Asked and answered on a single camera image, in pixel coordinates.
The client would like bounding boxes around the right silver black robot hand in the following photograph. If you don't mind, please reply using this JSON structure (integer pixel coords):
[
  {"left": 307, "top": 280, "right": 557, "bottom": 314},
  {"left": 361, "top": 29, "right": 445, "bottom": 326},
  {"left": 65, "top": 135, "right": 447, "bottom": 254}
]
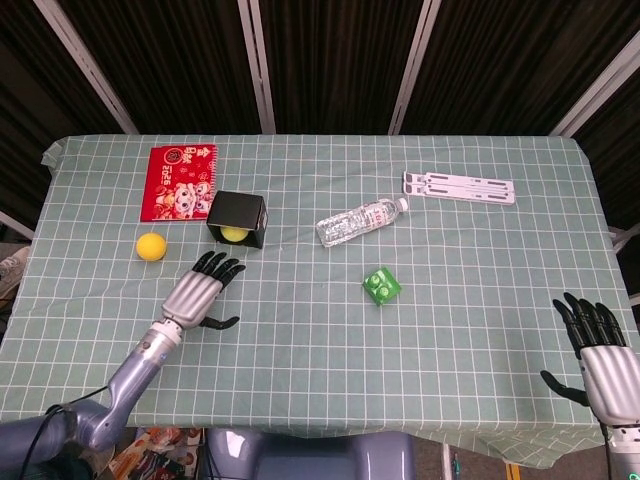
[{"left": 539, "top": 291, "right": 640, "bottom": 429}]

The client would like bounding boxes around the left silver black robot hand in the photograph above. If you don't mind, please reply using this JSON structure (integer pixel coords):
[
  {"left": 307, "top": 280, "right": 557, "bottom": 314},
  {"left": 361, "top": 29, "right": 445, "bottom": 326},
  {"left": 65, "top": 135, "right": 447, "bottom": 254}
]
[{"left": 162, "top": 250, "right": 247, "bottom": 332}]

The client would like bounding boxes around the orange-yellow smooth ball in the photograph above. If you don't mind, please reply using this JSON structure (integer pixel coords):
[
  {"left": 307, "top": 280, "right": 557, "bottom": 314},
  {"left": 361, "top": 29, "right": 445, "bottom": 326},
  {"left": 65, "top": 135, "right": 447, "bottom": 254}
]
[{"left": 135, "top": 232, "right": 168, "bottom": 263}]

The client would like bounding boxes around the black open cardboard box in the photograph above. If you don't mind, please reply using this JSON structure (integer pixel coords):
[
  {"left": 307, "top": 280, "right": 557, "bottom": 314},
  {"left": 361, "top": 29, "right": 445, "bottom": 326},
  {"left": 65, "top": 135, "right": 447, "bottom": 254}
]
[{"left": 205, "top": 190, "right": 270, "bottom": 250}]

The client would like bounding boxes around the red spiral cartoon calendar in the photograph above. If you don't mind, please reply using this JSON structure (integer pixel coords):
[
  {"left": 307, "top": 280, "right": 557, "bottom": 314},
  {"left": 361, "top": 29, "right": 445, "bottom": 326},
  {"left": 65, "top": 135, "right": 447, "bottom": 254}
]
[{"left": 139, "top": 144, "right": 221, "bottom": 225}]

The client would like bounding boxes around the colourful printed packaging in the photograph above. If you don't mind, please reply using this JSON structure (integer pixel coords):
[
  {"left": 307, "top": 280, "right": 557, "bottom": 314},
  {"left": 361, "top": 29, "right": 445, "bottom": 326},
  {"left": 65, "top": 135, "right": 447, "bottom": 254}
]
[{"left": 108, "top": 426, "right": 204, "bottom": 480}]

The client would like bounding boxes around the green checkered tablecloth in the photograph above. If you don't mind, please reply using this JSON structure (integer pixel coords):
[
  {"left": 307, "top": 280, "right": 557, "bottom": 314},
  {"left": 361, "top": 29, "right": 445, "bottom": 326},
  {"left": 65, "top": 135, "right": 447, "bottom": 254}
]
[{"left": 0, "top": 133, "right": 640, "bottom": 469}]

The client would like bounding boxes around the clear plastic water bottle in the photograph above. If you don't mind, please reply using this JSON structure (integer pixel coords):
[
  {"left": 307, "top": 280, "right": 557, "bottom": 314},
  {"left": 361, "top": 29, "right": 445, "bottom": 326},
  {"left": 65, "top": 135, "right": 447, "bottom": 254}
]
[{"left": 315, "top": 196, "right": 409, "bottom": 248}]

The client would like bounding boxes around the grey sneaker shoe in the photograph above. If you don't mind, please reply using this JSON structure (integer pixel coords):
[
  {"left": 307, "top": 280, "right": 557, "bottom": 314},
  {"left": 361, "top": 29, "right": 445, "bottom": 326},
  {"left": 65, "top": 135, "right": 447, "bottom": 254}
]
[{"left": 0, "top": 244, "right": 31, "bottom": 301}]

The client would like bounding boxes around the green toy building brick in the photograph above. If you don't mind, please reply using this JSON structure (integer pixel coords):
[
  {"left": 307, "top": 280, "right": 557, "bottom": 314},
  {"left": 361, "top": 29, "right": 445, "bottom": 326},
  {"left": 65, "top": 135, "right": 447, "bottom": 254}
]
[{"left": 362, "top": 267, "right": 403, "bottom": 307}]

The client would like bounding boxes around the grey-blue robot torso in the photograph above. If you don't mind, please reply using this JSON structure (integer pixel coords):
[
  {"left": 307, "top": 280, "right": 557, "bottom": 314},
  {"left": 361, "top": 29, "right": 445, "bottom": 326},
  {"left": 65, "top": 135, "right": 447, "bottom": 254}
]
[{"left": 204, "top": 427, "right": 416, "bottom": 480}]

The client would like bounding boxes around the white folding stand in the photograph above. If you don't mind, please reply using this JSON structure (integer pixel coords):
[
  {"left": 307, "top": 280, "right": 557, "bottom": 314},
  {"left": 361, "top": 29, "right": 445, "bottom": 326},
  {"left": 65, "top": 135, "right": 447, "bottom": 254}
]
[{"left": 402, "top": 170, "right": 516, "bottom": 207}]

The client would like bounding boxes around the dark brown curtain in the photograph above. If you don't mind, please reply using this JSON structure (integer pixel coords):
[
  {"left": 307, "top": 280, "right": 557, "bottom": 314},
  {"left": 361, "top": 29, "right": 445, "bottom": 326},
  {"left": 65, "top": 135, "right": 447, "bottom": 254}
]
[{"left": 0, "top": 0, "right": 640, "bottom": 251}]

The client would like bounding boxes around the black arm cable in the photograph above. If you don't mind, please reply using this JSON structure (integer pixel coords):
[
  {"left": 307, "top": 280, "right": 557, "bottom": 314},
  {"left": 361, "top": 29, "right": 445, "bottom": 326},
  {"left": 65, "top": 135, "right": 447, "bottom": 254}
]
[{"left": 27, "top": 383, "right": 112, "bottom": 480}]

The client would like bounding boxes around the white metal frame post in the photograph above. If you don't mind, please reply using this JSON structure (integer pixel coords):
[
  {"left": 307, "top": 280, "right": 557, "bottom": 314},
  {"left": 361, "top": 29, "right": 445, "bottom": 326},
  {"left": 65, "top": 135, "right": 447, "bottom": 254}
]
[
  {"left": 548, "top": 29, "right": 640, "bottom": 137},
  {"left": 236, "top": 0, "right": 277, "bottom": 135},
  {"left": 33, "top": 0, "right": 140, "bottom": 135},
  {"left": 387, "top": 0, "right": 442, "bottom": 136}
]

